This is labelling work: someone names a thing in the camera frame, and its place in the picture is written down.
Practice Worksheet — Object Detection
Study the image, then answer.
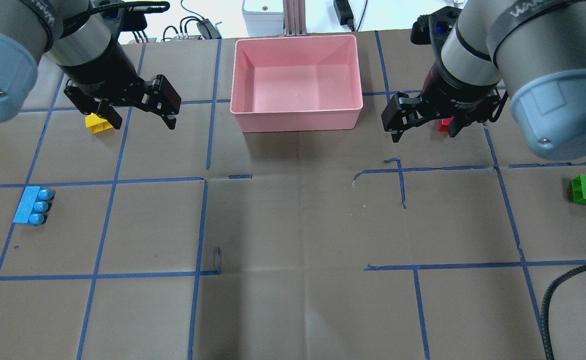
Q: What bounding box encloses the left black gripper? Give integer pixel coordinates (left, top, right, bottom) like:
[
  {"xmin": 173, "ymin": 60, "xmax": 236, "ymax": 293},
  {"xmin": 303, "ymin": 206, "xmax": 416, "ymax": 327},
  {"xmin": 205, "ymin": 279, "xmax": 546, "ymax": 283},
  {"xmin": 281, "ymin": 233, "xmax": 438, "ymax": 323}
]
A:
[{"xmin": 60, "ymin": 44, "xmax": 182, "ymax": 130}]

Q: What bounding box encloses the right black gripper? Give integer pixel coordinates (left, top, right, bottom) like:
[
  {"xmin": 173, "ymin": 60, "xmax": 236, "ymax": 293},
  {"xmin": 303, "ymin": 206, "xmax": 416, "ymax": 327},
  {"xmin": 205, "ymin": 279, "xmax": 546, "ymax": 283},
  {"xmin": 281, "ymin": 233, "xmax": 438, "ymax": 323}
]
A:
[{"xmin": 381, "ymin": 70, "xmax": 503, "ymax": 143}]

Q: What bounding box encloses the red toy block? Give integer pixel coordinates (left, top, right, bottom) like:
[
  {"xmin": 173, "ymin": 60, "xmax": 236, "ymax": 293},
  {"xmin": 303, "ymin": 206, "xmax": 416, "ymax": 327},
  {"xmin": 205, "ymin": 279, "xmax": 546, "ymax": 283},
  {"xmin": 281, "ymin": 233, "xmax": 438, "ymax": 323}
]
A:
[{"xmin": 437, "ymin": 117, "xmax": 453, "ymax": 133}]

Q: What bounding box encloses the yellow toy block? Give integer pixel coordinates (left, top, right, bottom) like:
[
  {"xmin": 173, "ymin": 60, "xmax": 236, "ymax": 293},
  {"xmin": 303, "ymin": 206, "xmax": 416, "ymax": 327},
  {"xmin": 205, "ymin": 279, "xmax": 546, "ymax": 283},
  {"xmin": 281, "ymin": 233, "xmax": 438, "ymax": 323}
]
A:
[{"xmin": 85, "ymin": 113, "xmax": 114, "ymax": 134}]

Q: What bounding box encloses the blue toy block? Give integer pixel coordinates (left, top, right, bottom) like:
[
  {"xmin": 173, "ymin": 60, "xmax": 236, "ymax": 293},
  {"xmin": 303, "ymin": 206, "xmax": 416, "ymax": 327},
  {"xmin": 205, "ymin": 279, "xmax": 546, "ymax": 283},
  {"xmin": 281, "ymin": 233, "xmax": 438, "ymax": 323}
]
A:
[{"xmin": 12, "ymin": 186, "xmax": 55, "ymax": 227}]

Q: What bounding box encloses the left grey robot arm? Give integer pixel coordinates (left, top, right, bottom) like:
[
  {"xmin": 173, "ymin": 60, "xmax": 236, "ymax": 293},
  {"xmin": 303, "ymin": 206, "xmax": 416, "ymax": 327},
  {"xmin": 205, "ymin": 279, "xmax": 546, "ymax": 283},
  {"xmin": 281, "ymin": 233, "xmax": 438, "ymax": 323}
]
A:
[{"xmin": 0, "ymin": 0, "xmax": 182, "ymax": 130}]

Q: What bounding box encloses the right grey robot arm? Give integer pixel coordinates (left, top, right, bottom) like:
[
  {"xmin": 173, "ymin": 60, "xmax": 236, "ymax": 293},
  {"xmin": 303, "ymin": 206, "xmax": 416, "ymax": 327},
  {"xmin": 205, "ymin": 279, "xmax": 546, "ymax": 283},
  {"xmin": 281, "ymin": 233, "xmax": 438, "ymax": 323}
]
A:
[{"xmin": 380, "ymin": 0, "xmax": 586, "ymax": 161}]

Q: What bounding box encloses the pink plastic box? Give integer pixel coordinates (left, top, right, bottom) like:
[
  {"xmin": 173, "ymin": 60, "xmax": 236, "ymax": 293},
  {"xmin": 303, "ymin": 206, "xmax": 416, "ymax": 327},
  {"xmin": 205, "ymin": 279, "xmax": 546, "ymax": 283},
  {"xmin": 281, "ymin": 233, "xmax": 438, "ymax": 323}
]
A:
[{"xmin": 230, "ymin": 34, "xmax": 363, "ymax": 133}]

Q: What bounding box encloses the grey electronics box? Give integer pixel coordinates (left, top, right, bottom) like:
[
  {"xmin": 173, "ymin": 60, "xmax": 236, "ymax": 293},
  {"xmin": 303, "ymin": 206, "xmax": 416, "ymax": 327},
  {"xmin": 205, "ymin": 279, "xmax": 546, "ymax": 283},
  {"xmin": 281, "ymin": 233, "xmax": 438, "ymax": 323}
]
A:
[{"xmin": 242, "ymin": 0, "xmax": 284, "ymax": 37}]

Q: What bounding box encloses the black power adapter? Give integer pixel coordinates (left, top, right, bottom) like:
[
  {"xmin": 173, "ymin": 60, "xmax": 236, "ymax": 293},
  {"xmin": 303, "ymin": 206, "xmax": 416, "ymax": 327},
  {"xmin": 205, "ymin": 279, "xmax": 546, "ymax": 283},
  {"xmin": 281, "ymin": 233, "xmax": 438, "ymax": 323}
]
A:
[{"xmin": 332, "ymin": 0, "xmax": 355, "ymax": 30}]

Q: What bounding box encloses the aluminium frame post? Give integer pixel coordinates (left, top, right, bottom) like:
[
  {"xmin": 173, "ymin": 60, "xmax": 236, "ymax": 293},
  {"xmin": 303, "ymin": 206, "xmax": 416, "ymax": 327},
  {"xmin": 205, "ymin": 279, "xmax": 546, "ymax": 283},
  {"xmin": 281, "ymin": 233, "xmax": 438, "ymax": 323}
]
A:
[{"xmin": 283, "ymin": 0, "xmax": 307, "ymax": 37}]

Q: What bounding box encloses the black corrugated cable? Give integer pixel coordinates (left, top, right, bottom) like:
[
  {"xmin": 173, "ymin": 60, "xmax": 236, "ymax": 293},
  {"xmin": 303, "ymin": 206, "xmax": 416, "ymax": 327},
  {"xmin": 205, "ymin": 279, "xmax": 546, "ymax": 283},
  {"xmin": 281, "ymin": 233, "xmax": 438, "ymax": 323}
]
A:
[{"xmin": 541, "ymin": 258, "xmax": 586, "ymax": 360}]

